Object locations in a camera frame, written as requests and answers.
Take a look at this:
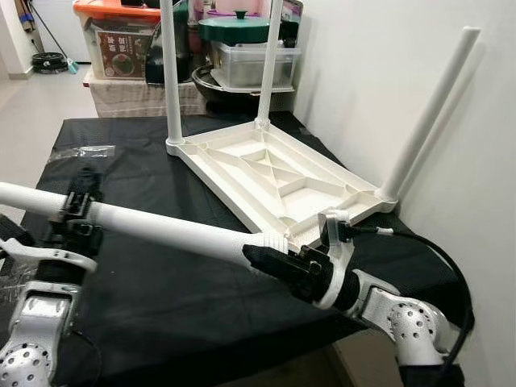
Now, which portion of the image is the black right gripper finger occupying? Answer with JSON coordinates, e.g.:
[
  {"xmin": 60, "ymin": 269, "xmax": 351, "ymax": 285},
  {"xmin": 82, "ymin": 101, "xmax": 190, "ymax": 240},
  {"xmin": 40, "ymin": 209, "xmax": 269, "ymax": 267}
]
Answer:
[{"xmin": 242, "ymin": 243, "xmax": 298, "ymax": 285}]

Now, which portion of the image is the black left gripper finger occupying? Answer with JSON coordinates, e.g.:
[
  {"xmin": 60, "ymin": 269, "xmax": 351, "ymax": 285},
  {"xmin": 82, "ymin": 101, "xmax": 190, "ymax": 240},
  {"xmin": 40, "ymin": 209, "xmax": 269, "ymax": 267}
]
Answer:
[{"xmin": 63, "ymin": 168, "xmax": 104, "ymax": 214}]

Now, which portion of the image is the flat clear plastic wrap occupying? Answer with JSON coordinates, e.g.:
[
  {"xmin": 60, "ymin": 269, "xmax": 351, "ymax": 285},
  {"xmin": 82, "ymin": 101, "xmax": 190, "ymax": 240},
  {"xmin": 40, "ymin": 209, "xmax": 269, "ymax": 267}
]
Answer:
[{"xmin": 48, "ymin": 145, "xmax": 116, "ymax": 162}]

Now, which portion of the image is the patterned cloth covered stand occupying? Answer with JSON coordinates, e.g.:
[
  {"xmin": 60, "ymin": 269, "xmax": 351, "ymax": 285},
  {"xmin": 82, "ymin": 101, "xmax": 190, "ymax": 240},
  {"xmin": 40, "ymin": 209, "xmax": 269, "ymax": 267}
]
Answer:
[{"xmin": 83, "ymin": 77, "xmax": 206, "ymax": 118}]

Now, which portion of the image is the black tablecloth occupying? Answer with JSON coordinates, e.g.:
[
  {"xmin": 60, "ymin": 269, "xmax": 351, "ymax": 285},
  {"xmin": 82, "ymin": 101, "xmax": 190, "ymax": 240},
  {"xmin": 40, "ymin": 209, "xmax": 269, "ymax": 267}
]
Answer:
[{"xmin": 0, "ymin": 111, "xmax": 472, "ymax": 387}]

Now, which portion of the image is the teal head broom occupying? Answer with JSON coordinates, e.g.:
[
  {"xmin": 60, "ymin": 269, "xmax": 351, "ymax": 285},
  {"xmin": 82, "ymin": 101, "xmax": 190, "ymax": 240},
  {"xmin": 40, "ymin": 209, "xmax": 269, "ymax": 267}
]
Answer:
[{"xmin": 32, "ymin": 0, "xmax": 80, "ymax": 75}]

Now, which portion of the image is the orange-lid storage box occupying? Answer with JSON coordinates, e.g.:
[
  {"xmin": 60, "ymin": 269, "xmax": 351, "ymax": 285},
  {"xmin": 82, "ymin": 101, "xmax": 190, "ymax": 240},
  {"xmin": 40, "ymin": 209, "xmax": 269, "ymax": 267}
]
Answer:
[{"xmin": 73, "ymin": 0, "xmax": 166, "ymax": 80}]

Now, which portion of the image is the black wok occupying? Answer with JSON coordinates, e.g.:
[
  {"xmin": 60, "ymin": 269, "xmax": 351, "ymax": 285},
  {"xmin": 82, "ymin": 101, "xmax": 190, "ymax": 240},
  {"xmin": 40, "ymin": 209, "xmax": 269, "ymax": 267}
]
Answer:
[{"xmin": 192, "ymin": 66, "xmax": 295, "ymax": 114}]

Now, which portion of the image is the white appliance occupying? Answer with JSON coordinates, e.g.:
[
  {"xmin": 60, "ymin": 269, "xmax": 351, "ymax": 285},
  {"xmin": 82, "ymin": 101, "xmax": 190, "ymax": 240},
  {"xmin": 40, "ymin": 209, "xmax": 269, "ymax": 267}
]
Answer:
[{"xmin": 32, "ymin": 0, "xmax": 77, "ymax": 41}]

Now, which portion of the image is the clear plastic container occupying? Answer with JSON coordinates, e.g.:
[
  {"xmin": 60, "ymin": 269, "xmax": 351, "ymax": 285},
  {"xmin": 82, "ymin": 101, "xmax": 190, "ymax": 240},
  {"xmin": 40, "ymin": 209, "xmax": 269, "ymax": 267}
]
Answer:
[{"xmin": 214, "ymin": 42, "xmax": 302, "ymax": 89}]

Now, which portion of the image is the green pot lid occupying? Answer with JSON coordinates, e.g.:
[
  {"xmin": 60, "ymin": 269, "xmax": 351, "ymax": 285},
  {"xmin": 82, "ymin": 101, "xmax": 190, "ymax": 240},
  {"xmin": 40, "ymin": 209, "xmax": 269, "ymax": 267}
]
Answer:
[{"xmin": 199, "ymin": 10, "xmax": 271, "ymax": 45}]

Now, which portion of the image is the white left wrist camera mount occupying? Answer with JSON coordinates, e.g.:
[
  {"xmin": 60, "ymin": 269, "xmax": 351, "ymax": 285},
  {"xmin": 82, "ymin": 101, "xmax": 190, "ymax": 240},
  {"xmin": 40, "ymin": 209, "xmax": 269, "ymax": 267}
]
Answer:
[{"xmin": 0, "ymin": 238, "xmax": 98, "ymax": 279}]

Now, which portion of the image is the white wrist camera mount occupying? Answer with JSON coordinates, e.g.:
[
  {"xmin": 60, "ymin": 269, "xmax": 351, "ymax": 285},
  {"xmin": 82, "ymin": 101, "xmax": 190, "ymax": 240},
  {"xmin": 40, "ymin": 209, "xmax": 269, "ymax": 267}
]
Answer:
[
  {"xmin": 0, "ymin": 238, "xmax": 98, "ymax": 279},
  {"xmin": 313, "ymin": 208, "xmax": 356, "ymax": 311}
]

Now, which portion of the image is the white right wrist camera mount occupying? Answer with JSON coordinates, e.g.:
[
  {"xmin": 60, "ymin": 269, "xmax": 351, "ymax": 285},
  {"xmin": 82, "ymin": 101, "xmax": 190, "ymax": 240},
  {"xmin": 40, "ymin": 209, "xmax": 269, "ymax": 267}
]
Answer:
[{"xmin": 313, "ymin": 208, "xmax": 356, "ymax": 311}]

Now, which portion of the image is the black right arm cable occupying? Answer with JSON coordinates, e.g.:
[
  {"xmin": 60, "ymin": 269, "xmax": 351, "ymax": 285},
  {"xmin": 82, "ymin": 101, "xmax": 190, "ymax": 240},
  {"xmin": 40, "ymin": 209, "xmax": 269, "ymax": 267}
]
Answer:
[{"xmin": 347, "ymin": 226, "xmax": 476, "ymax": 380}]

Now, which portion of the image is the black coiled cable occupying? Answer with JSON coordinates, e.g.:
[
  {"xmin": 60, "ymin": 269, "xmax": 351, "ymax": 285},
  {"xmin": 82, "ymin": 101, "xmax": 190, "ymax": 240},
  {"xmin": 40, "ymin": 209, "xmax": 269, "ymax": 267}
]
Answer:
[{"xmin": 31, "ymin": 51, "xmax": 69, "ymax": 75}]

